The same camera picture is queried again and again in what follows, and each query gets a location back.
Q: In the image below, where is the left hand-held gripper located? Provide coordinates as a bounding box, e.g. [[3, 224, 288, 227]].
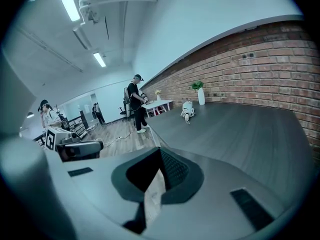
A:
[[45, 126, 105, 163]]

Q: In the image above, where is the white vase with green plant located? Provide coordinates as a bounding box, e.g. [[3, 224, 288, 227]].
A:
[[190, 80, 206, 106]]

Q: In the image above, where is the ceiling light tube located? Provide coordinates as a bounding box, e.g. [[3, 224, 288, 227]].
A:
[[56, 0, 81, 23], [92, 51, 107, 68]]

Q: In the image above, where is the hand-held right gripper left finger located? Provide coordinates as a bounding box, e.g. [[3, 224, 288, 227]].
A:
[[24, 146, 162, 240]]

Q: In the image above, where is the white umbrella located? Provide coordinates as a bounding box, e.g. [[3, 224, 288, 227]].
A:
[[180, 100, 196, 125]]

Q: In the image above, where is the white folding table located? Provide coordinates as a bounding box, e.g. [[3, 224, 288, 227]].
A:
[[141, 99, 174, 119]]

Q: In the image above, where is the black shelf rack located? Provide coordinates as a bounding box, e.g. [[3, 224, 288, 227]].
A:
[[66, 110, 97, 139]]

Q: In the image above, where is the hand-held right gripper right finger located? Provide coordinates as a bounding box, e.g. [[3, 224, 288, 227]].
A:
[[142, 146, 310, 240]]

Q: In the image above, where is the dark grey table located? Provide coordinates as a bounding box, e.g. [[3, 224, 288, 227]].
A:
[[146, 100, 316, 205]]

